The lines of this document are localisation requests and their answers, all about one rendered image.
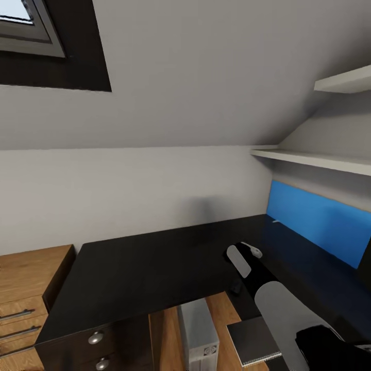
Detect mouse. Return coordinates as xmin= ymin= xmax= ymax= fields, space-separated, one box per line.
xmin=230 ymin=278 xmax=244 ymax=294

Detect monitor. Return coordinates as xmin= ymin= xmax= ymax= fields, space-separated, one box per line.
xmin=355 ymin=238 xmax=371 ymax=288

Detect notebook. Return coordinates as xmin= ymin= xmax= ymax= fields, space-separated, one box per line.
xmin=226 ymin=316 xmax=281 ymax=367

